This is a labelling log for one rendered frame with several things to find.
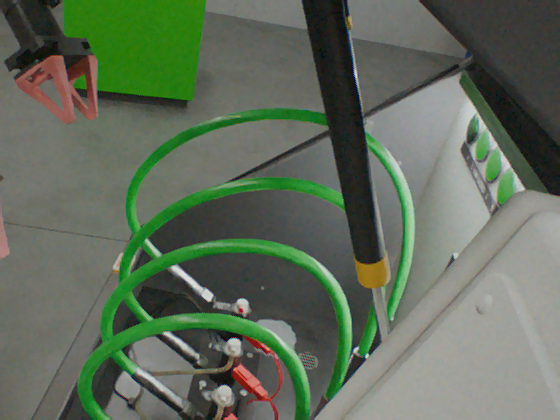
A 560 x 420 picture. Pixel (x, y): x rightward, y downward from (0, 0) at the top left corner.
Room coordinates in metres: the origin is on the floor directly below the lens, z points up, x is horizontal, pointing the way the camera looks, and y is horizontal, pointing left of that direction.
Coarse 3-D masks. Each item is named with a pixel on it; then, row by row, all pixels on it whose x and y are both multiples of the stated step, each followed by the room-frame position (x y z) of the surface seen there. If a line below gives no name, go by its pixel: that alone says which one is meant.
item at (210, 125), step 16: (240, 112) 0.58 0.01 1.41; (256, 112) 0.58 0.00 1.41; (272, 112) 0.58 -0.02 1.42; (288, 112) 0.58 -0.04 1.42; (304, 112) 0.58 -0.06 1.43; (320, 112) 0.58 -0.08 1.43; (192, 128) 0.59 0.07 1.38; (208, 128) 0.58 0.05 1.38; (176, 144) 0.58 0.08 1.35; (368, 144) 0.57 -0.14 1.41; (384, 160) 0.57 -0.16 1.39; (144, 176) 0.59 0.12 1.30; (400, 176) 0.57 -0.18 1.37; (128, 192) 0.59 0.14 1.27; (400, 192) 0.57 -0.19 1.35; (128, 208) 0.59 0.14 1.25; (128, 224) 0.59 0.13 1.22; (400, 272) 0.57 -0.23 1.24; (400, 288) 0.57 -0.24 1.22
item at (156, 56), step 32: (64, 0) 3.64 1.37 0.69; (96, 0) 3.68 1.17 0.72; (128, 0) 3.73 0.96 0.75; (160, 0) 3.77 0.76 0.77; (192, 0) 3.82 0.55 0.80; (64, 32) 3.64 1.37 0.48; (96, 32) 3.68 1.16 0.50; (128, 32) 3.73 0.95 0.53; (160, 32) 3.78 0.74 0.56; (192, 32) 3.82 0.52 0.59; (128, 64) 3.73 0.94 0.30; (160, 64) 3.78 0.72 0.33; (192, 64) 3.83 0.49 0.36; (128, 96) 3.77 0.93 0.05; (160, 96) 3.79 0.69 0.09; (192, 96) 3.84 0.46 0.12
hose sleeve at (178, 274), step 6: (168, 270) 0.58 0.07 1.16; (174, 270) 0.58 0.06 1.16; (180, 270) 0.59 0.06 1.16; (174, 276) 0.58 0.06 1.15; (180, 276) 0.58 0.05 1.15; (186, 276) 0.59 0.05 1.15; (180, 282) 0.58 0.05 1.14; (186, 282) 0.58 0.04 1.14; (192, 282) 0.58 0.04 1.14; (186, 288) 0.58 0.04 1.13; (192, 288) 0.58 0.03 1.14; (198, 288) 0.58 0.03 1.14; (198, 294) 0.58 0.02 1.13
